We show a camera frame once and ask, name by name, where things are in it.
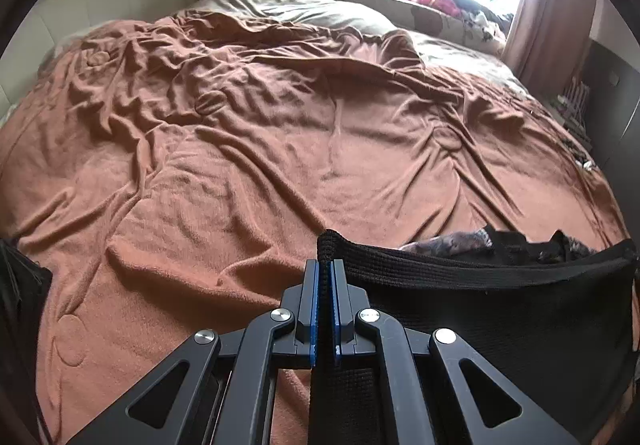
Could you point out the small black and white gadgets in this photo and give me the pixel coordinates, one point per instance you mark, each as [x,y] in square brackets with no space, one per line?
[580,160]

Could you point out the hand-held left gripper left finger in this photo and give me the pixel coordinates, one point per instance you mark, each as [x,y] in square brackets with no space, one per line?
[313,315]

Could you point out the dark grey wardrobe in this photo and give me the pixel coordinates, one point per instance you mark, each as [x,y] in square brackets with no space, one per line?
[615,100]

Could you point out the black t-shirt with patterned trim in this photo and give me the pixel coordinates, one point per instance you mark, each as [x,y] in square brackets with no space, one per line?
[500,325]

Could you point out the brown blanket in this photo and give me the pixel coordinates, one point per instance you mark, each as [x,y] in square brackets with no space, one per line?
[225,175]

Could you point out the bear print cushion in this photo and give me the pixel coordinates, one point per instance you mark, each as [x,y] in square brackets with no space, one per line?
[440,20]

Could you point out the dark cloth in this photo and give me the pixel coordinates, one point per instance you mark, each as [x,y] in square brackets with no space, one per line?
[20,325]

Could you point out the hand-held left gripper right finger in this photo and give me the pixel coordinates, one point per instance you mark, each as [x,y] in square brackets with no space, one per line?
[336,315]

